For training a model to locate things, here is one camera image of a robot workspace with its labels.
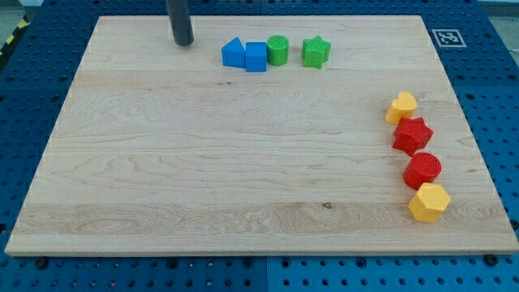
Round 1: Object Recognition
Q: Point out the green cylinder block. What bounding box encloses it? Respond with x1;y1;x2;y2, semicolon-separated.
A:
267;35;290;67

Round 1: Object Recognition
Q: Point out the blue triangular prism block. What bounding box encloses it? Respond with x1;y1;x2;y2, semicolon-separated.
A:
221;36;246;68

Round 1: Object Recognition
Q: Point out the blue cube block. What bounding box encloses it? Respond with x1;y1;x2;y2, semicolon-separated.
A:
245;41;267;72

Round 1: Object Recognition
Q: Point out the light wooden board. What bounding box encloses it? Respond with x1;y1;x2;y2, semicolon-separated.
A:
6;15;518;257

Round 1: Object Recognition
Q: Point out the green star block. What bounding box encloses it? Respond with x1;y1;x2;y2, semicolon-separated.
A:
302;36;331;70

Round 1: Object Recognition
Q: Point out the red star block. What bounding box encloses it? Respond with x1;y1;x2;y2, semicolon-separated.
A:
392;118;434;157

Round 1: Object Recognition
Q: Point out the white fiducial marker tag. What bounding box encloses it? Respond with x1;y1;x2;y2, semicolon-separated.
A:
432;28;466;48

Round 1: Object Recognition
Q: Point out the red cylinder block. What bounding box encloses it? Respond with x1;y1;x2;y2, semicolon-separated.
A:
402;152;442;190

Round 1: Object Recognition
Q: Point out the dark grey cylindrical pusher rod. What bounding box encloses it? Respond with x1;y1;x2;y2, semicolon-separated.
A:
165;0;194;46

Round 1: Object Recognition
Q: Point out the yellow heart block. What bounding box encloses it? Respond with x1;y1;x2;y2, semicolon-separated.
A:
385;92;418;125

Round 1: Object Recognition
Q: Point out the yellow black hazard tape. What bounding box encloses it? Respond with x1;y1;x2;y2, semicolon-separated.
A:
1;15;31;58

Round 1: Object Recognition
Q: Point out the yellow hexagon block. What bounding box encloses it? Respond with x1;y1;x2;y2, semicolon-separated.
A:
408;182;451;223

